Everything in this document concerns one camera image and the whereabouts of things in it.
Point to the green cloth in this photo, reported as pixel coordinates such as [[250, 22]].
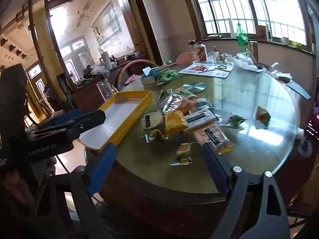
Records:
[[167, 76]]

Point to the steel thermos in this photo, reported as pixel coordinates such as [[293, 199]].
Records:
[[253, 49]]

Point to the yellow tray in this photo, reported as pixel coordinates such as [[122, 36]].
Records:
[[119, 114]]

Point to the small yellow box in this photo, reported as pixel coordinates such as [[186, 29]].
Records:
[[224, 57]]

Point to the white red liquor bottle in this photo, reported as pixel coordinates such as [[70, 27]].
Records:
[[201, 52]]

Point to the barred window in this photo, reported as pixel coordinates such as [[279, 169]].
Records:
[[249, 7]]

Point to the small brass ornament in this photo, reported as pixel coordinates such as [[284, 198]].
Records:
[[114, 89]]

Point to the pile of snack packets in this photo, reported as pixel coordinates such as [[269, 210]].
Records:
[[201, 118]]

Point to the clear bottle black lid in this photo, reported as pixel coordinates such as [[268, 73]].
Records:
[[192, 51]]

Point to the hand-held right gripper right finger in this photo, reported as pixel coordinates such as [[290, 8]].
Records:
[[215, 170]]

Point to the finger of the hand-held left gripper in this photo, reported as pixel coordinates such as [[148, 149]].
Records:
[[92, 119], [67, 116]]

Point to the lit screen device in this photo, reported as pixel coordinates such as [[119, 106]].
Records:
[[314, 124]]

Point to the framed wall picture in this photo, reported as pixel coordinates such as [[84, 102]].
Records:
[[109, 22]]

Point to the green plastic bottle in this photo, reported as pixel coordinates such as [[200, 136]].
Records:
[[241, 36]]

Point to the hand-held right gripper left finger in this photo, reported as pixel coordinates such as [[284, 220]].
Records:
[[101, 170]]

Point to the wooden sideboard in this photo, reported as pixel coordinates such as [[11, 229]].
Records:
[[89, 97]]

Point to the green white snack bag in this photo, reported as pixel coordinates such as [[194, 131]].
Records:
[[183, 153]]

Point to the pink fly swatter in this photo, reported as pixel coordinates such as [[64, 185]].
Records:
[[184, 58]]

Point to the brown triangular snack bag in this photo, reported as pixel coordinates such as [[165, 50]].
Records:
[[263, 115]]

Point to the printed paper sheet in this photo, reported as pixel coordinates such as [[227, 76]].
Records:
[[206, 73]]

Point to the pink yellow hoop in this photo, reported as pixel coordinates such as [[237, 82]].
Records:
[[121, 73]]

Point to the white plastic bag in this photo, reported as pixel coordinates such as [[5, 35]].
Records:
[[246, 61]]

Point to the round glass turntable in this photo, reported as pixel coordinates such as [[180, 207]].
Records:
[[236, 97]]

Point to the teal tissue box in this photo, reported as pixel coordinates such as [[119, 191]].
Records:
[[149, 77]]

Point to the clear glass cup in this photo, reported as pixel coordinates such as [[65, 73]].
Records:
[[104, 89]]

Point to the small clear bottle red cap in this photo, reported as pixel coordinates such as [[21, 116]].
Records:
[[215, 54]]

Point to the yellow snack bag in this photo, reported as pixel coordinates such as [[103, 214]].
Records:
[[174, 125]]

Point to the white tumbler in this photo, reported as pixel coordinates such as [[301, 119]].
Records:
[[107, 59]]

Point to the pink cloth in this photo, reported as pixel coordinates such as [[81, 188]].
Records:
[[132, 79]]

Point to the person's left hand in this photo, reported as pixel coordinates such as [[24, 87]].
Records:
[[15, 186]]

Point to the round metal disc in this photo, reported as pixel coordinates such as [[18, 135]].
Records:
[[194, 86]]

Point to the clear plastic bag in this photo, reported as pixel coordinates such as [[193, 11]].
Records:
[[99, 71]]

